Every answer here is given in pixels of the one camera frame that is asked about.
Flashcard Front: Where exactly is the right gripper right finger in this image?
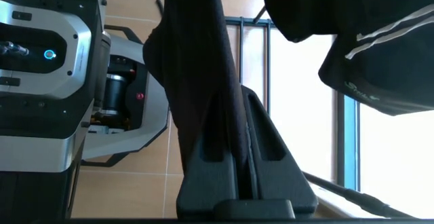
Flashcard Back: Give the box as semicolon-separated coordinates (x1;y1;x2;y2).
239;84;319;217

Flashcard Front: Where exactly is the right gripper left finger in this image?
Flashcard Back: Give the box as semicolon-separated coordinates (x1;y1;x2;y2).
175;128;239;218

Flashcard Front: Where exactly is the black garment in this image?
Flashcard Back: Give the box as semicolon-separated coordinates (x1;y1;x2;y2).
263;0;434;117
142;0;254;200

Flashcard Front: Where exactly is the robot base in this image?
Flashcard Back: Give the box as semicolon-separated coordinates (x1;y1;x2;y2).
0;0;170;221

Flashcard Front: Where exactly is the black clothes rack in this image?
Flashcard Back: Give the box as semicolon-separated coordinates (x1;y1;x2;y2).
224;5;420;220

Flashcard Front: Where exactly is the window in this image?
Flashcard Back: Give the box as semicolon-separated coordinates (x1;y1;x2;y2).
237;10;434;220

